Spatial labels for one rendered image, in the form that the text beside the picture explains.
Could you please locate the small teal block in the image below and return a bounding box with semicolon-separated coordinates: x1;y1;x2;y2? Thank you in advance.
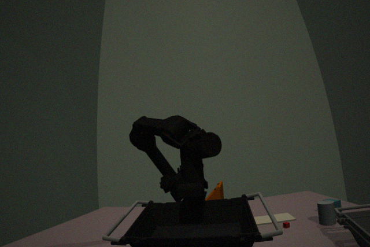
326;199;342;208

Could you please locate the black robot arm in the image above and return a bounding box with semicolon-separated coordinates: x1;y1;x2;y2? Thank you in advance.
129;115;222;202

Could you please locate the dark grey cylinder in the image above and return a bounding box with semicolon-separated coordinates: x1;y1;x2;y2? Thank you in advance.
317;200;336;226

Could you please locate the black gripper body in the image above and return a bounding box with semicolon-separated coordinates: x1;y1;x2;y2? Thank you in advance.
176;160;208;198

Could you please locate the beige flat rectangular panel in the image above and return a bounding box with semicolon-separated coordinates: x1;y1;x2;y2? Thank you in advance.
254;212;296;225

